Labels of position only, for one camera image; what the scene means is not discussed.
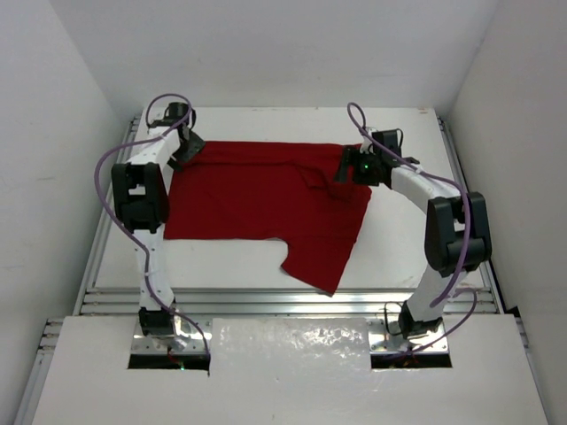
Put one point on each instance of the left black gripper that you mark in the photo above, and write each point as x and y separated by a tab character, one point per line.
190	147

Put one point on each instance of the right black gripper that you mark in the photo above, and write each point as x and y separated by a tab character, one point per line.
355	158

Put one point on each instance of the red t shirt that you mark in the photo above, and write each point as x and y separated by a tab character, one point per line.
261	191

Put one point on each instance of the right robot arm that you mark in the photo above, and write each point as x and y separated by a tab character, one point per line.
457	237

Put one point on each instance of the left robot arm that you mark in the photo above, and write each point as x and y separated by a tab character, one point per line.
141	206

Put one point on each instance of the white foam cover panel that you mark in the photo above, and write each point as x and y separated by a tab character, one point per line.
289	371

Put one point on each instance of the aluminium frame rail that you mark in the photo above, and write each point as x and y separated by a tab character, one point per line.
237	277

